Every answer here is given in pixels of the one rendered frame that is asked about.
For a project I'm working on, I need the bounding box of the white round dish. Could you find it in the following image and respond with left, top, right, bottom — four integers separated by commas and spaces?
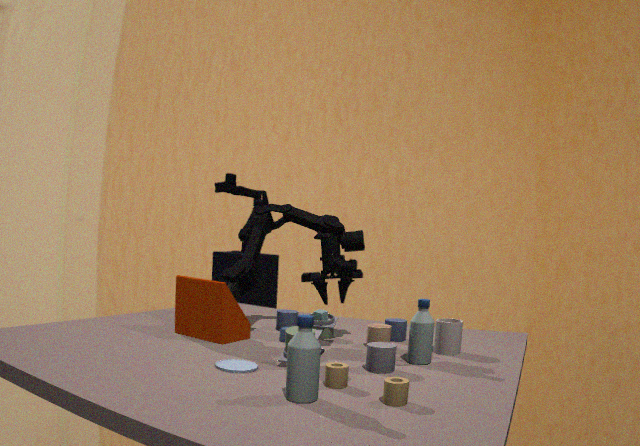
215, 359, 258, 373

